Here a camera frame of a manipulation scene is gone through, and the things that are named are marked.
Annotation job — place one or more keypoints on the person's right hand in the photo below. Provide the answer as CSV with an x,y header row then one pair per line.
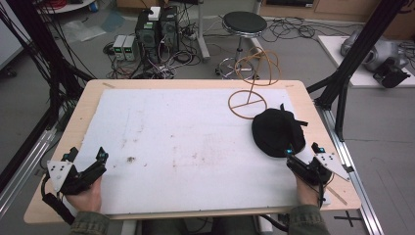
x,y
306,194

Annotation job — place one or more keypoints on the white box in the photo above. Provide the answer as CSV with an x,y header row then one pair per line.
x,y
154,13

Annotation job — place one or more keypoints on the thin wooden strip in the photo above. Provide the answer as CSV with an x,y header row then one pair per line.
x,y
336,195

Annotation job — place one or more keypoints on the white foam mat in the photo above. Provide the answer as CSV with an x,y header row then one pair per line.
x,y
182,147

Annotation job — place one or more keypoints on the clear plastic sheet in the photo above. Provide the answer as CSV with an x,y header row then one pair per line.
x,y
83,31

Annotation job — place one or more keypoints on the white platform board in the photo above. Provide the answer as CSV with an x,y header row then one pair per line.
x,y
339,58

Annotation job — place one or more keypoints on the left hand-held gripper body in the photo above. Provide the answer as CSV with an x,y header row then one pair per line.
x,y
60,171

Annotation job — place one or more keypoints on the black round stool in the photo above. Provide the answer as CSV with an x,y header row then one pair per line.
x,y
244,24

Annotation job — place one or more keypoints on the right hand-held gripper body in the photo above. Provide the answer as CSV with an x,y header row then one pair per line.
x,y
328,163

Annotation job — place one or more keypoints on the grey robot head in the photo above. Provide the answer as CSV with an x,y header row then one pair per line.
x,y
381,54

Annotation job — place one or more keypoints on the wooden hat stand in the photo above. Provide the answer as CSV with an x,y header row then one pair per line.
x,y
248,104

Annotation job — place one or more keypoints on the person's left hand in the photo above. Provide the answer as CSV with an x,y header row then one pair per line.
x,y
88,199

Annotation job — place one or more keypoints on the aluminium rail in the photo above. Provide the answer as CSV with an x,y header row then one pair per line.
x,y
24,166
355,182

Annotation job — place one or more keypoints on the black hat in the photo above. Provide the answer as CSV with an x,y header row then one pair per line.
x,y
275,132

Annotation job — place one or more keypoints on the black computer tower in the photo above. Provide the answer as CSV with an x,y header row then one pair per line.
x,y
169,29
147,36

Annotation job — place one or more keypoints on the grey power supply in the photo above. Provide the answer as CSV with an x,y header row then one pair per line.
x,y
118,47
129,48

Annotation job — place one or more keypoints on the black frame post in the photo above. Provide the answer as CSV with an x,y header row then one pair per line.
x,y
355,55
39,49

